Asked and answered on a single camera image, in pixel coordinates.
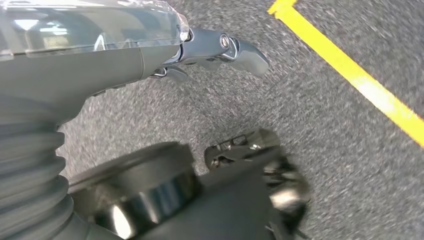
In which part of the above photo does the left arm ribbed sleeve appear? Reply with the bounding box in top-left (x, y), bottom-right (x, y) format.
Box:
top-left (0, 121), bottom-right (123, 240)

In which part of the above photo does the yellow floor tape square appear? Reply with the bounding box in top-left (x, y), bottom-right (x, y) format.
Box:
top-left (267, 0), bottom-right (424, 148)

